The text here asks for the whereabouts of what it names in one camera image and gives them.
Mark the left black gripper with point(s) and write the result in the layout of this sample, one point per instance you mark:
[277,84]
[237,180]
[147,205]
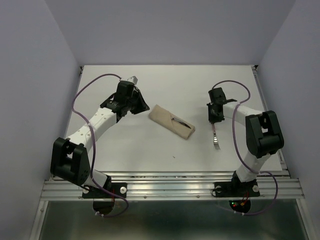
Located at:
[143,106]

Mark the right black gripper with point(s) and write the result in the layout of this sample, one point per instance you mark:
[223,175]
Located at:
[211,118]

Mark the pink handled fork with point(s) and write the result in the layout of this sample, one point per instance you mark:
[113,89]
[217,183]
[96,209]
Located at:
[215,137]

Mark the beige cloth napkin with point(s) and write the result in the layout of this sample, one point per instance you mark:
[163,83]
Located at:
[163,117]

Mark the pink handled knife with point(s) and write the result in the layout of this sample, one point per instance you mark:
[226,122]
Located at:
[181,122]

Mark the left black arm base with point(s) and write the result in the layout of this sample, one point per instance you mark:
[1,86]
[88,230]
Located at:
[111,190]

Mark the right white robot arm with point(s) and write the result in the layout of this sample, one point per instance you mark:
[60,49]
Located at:
[263,135]

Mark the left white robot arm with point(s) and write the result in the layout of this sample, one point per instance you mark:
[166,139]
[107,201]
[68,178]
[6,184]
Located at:
[70,160]

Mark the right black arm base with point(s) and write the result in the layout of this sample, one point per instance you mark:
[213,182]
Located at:
[235,188]

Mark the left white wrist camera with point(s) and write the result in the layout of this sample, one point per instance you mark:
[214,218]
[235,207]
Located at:
[133,79]

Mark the aluminium front rail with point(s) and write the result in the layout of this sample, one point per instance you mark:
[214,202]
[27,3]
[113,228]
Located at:
[166,186]

